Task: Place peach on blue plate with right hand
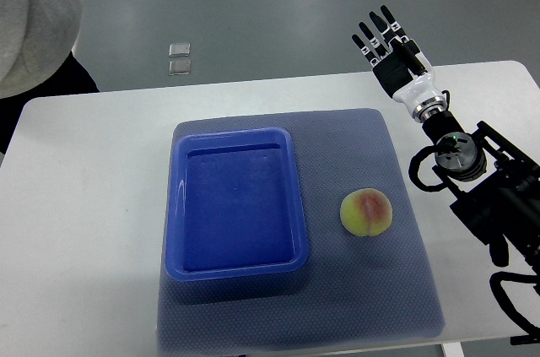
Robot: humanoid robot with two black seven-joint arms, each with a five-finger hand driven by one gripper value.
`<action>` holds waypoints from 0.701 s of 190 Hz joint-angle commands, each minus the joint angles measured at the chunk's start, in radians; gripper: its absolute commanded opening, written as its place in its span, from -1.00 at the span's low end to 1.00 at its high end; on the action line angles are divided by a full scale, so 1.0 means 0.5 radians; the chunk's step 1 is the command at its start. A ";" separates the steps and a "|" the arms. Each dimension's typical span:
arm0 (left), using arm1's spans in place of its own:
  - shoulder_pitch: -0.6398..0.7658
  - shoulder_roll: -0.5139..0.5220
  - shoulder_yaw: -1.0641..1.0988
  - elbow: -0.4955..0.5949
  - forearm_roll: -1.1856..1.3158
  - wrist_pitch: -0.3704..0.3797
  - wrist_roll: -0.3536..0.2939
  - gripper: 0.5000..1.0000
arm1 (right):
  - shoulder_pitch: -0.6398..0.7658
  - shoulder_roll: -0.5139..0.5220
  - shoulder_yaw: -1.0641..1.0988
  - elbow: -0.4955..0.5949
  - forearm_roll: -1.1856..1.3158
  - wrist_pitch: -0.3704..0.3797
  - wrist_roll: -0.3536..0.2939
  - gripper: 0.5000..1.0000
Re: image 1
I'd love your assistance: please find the person in grey sweater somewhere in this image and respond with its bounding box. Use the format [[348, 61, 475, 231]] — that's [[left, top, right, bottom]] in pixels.
[[1, 0, 98, 152]]

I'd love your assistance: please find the blue plastic tray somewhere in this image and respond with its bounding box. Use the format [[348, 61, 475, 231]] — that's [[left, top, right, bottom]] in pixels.
[[164, 127, 309, 283]]

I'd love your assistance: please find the upper clear floor plate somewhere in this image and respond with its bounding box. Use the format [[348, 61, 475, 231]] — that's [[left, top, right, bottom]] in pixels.
[[169, 42, 191, 57]]

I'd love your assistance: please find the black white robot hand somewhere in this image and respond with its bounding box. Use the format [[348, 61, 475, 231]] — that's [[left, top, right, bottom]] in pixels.
[[352, 5, 450, 123]]

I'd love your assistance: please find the white table leg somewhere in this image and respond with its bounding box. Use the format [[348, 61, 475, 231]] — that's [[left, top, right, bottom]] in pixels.
[[441, 342, 465, 357]]

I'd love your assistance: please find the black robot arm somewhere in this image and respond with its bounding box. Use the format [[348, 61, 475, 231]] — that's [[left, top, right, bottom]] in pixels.
[[408, 104, 539, 345]]

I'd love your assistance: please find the blue grey mesh mat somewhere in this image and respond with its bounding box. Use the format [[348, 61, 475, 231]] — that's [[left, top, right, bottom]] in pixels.
[[157, 109, 445, 356]]

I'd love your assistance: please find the lower clear floor plate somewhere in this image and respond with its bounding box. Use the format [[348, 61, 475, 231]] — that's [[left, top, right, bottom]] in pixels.
[[169, 59, 192, 76]]

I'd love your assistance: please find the clear floor plate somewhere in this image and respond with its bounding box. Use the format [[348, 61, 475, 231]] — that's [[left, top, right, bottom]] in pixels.
[[169, 42, 191, 57], [169, 59, 192, 76]]

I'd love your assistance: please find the yellow red peach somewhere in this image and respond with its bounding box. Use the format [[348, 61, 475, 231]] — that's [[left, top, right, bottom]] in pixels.
[[339, 188, 393, 237]]

